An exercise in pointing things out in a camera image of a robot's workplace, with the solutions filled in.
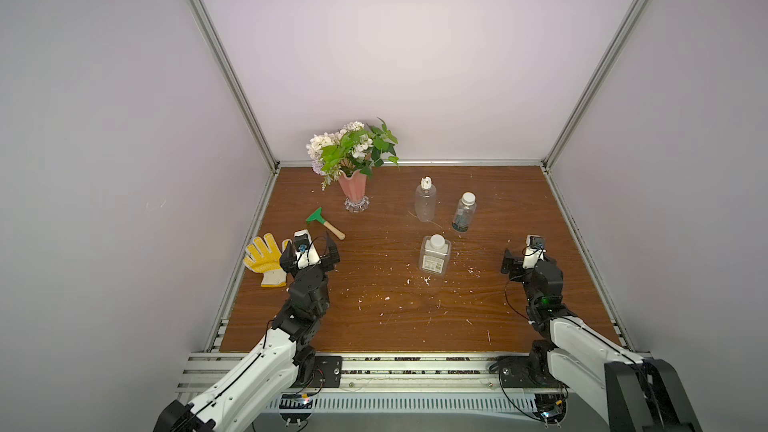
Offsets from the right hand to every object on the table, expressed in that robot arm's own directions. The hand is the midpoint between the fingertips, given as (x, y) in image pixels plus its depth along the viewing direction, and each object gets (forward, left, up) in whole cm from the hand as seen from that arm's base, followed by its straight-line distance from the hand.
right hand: (528, 247), depth 86 cm
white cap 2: (+17, +30, +9) cm, 36 cm away
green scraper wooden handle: (+13, +67, -4) cm, 68 cm away
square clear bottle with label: (-5, +28, +3) cm, 28 cm away
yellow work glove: (-1, +83, -8) cm, 83 cm away
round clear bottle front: (+13, +17, 0) cm, 21 cm away
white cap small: (+13, +17, +7) cm, 22 cm away
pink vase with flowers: (+19, +53, +19) cm, 59 cm away
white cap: (-3, +27, +8) cm, 29 cm away
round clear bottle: (+15, +30, +3) cm, 33 cm away
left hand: (-4, +61, +11) cm, 62 cm away
